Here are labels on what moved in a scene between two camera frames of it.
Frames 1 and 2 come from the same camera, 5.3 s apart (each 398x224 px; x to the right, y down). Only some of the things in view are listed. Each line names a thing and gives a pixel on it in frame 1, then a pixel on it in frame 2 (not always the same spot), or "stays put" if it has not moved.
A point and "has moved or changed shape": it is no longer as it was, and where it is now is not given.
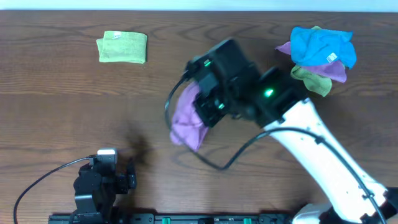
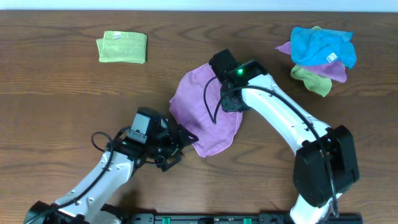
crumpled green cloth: x=316 y=83 stays put
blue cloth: x=313 y=46 stays put
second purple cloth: x=335 y=70 stays put
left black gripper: x=125 y=181 to x=175 y=145
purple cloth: x=188 y=128 has moved or changed shape
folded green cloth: x=122 y=46 stays put
